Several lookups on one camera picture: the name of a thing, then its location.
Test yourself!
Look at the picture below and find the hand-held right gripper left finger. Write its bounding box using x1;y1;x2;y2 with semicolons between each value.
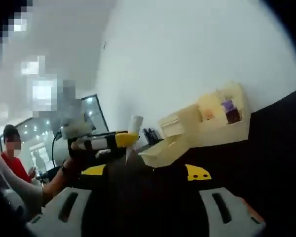
26;164;107;237

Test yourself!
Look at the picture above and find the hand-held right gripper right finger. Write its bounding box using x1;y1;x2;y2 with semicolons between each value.
185;163;266;237

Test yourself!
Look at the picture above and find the white printed cosmetic tube bottle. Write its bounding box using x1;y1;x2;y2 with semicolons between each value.
124;115;144;164

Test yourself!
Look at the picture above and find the cream drawer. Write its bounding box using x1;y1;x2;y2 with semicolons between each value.
140;138;188;166

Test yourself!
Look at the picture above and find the cream drawer cabinet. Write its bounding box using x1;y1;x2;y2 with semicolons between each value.
157;80;250;150

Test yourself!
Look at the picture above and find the purple capped cosmetic bottle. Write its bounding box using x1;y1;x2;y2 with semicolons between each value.
221;99;243;123

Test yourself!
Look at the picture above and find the person's right hand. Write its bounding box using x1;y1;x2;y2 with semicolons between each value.
244;202;265;224

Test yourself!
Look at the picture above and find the dark framed glass partition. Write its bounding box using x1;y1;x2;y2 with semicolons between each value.
80;93;110;133

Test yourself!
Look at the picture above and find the black mesh pen holder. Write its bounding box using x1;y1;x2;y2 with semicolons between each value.
143;127;160;146

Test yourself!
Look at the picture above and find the black cable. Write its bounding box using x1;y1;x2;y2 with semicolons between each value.
51;129;65;171

